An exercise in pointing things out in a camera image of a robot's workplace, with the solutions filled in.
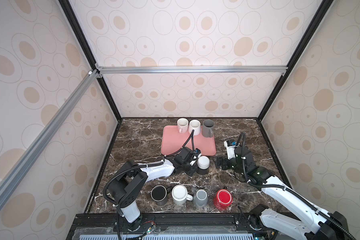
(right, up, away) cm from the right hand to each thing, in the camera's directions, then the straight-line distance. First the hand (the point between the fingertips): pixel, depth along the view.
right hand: (220, 155), depth 80 cm
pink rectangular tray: (-4, +3, +23) cm, 24 cm away
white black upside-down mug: (-9, -6, +5) cm, 12 cm away
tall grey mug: (-4, +15, +20) cm, 25 cm away
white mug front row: (-21, -20, -4) cm, 29 cm away
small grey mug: (-11, -20, -8) cm, 24 cm away
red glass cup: (0, -21, -6) cm, 22 cm away
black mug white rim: (-32, -19, -6) cm, 38 cm away
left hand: (-10, -7, +7) cm, 14 cm away
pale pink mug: (-20, +18, +25) cm, 37 cm away
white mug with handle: (-11, +18, +28) cm, 35 cm away
